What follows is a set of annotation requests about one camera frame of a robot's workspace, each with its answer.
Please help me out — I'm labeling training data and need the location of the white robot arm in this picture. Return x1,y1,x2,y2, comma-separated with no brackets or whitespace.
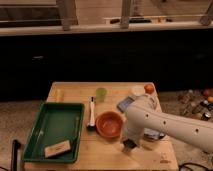
122,94,213,153

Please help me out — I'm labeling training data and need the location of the dark bowl with cloth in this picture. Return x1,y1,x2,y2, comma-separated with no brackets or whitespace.
144,129,165,141

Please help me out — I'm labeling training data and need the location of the orange bowl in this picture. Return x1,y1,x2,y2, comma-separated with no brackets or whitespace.
96,111,123,139

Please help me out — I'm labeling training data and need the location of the blue sponge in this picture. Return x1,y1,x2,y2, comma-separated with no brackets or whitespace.
117,97,134,113

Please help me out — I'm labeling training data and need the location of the white small cup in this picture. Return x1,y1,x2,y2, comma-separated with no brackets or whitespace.
131,85,145,96

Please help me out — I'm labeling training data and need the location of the green translucent cup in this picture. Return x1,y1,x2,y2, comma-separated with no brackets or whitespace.
96,87,107,102

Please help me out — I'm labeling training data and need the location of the orange fruit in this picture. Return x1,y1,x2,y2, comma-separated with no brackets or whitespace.
144,84,154,94

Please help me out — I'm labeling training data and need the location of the wooden block in tray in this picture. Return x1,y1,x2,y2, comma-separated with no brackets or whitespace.
44,140,71,158

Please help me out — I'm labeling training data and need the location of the green plastic tray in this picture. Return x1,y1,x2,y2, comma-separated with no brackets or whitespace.
22,102,84,164

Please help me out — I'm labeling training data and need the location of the yellow translucent cup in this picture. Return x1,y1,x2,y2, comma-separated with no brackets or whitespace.
56,89,63,102

